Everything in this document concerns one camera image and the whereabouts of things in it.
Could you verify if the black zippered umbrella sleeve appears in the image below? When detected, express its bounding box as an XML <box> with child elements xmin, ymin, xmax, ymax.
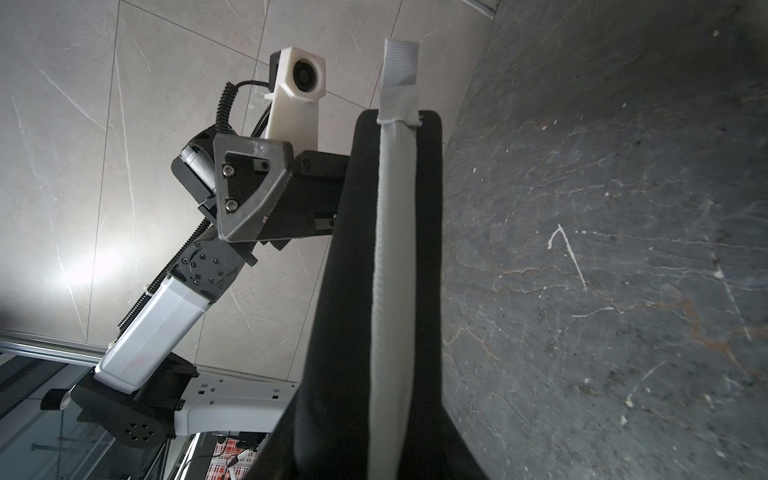
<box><xmin>248</xmin><ymin>39</ymin><xmax>483</xmax><ymax>479</ymax></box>

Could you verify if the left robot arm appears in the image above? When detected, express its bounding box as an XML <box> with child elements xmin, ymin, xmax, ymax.
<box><xmin>41</xmin><ymin>74</ymin><xmax>348</xmax><ymax>449</ymax></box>

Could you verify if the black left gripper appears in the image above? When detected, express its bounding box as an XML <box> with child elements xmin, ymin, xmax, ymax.
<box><xmin>213</xmin><ymin>133</ymin><xmax>350</xmax><ymax>249</ymax></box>

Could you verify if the aluminium cage frame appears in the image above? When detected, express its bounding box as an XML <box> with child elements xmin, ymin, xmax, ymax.
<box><xmin>1</xmin><ymin>330</ymin><xmax>106</xmax><ymax>367</ymax></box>

